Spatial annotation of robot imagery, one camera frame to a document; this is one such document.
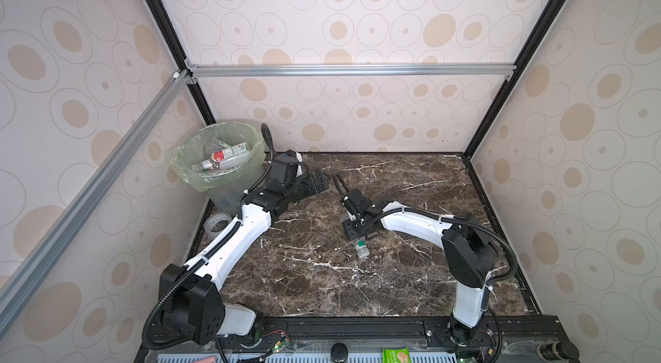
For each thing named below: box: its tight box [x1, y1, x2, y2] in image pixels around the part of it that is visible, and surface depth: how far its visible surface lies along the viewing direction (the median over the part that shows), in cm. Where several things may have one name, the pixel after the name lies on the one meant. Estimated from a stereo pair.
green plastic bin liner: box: [165, 120, 266, 193], surface depth 89 cm
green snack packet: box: [382, 346, 412, 363], surface depth 70 cm
